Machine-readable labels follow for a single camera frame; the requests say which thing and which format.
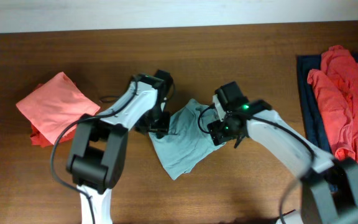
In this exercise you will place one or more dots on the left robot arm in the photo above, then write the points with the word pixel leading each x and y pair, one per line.
pixel 98 151

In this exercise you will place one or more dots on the folded salmon pink shirt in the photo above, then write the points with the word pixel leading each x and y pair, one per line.
pixel 52 106

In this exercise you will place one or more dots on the light blue t-shirt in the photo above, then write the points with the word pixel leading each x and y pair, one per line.
pixel 185 144

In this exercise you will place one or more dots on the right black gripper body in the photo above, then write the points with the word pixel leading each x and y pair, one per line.
pixel 222 130

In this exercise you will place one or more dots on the dark navy garment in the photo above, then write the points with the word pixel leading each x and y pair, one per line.
pixel 315 130

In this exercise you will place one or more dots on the red crumpled garment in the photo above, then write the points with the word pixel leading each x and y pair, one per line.
pixel 335 88

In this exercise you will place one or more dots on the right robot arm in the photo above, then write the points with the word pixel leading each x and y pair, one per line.
pixel 325 189

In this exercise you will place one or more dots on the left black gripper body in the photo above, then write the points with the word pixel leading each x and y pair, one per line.
pixel 156 119

